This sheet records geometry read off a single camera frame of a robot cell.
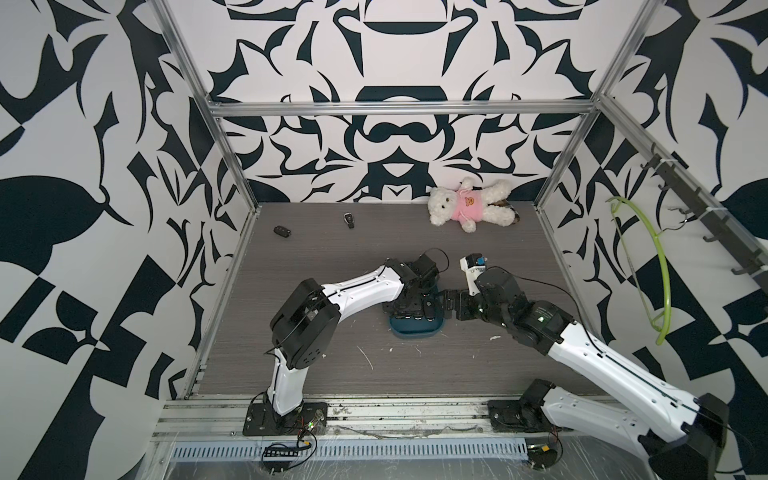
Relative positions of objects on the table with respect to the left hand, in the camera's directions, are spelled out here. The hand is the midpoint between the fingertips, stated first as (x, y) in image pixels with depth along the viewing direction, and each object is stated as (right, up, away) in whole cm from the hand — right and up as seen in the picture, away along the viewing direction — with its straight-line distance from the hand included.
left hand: (406, 301), depth 89 cm
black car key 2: (+4, +2, -17) cm, 18 cm away
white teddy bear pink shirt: (+25, +30, +22) cm, 45 cm away
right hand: (+9, +5, -13) cm, 17 cm away
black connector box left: (-31, -33, -18) cm, 49 cm away
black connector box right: (+31, -33, -17) cm, 48 cm away
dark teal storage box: (+3, -8, 0) cm, 8 cm away
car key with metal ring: (-20, +25, +26) cm, 41 cm away
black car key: (-44, +21, +22) cm, 53 cm away
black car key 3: (+4, -5, +2) cm, 6 cm away
